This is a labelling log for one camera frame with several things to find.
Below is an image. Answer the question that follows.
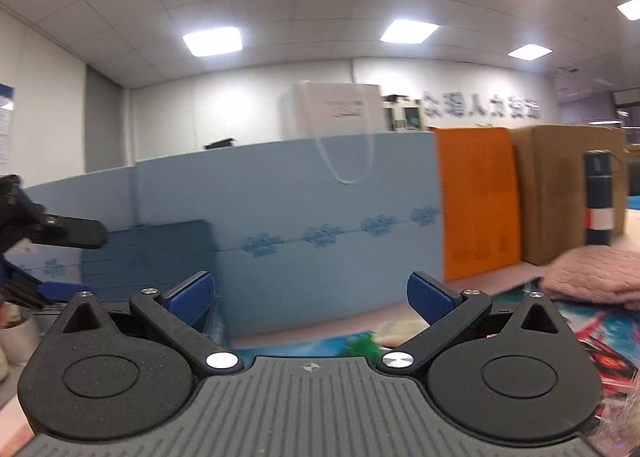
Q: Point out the dark blue plastic storage box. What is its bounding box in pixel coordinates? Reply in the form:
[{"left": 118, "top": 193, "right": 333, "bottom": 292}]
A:
[{"left": 80, "top": 221, "right": 215, "bottom": 302}]

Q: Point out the white cup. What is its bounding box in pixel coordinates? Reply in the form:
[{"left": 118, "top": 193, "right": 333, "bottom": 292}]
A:
[{"left": 0, "top": 316, "right": 40, "bottom": 365}]

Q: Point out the orange cardboard box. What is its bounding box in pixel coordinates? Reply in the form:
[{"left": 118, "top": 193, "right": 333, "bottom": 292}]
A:
[{"left": 433, "top": 128, "right": 521, "bottom": 281}]

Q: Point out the pink knitted cloth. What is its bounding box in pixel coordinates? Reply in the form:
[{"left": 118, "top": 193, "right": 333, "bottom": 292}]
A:
[{"left": 539, "top": 246, "right": 640, "bottom": 311}]

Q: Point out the colourful anime desk mat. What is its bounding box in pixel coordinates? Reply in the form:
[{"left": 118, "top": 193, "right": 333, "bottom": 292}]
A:
[{"left": 233, "top": 278, "right": 639, "bottom": 451}]

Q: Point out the brown cardboard box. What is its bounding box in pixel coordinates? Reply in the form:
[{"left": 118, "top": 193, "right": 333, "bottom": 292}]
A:
[{"left": 510, "top": 124, "right": 628, "bottom": 265}]

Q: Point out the dark spray can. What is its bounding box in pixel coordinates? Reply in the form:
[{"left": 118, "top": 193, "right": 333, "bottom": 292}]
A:
[{"left": 582, "top": 150, "right": 615, "bottom": 246}]

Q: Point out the white appliance on shelf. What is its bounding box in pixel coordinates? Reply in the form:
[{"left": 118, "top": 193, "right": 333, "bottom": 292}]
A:
[{"left": 382, "top": 94, "right": 427, "bottom": 132}]

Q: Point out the white paper gift bag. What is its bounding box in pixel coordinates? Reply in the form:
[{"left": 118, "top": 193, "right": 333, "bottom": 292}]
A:
[{"left": 278, "top": 80, "right": 386, "bottom": 186}]

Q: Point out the blue wall notice board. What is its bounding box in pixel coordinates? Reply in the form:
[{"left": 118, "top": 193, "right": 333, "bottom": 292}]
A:
[{"left": 0, "top": 83, "right": 14, "bottom": 176}]

